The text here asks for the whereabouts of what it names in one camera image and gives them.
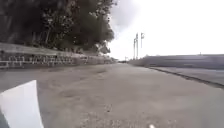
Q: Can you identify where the grey concrete barrier wall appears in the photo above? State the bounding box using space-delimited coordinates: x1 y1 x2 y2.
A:
127 53 224 70

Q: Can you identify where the row of trees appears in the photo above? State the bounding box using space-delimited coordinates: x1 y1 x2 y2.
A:
0 0 118 55

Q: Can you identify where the dark block retaining wall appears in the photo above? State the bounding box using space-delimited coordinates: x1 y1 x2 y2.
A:
0 42 118 70

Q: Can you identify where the grey paved strip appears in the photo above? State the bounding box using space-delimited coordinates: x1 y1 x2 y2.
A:
151 66 224 86

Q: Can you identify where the pole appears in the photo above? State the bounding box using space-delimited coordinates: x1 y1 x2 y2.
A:
135 32 139 61
140 31 146 50
133 37 137 61

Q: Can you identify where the dark kerb line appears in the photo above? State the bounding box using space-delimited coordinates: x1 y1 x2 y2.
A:
148 66 224 90

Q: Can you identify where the grey concrete path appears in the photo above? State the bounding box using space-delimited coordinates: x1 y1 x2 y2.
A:
0 62 224 128

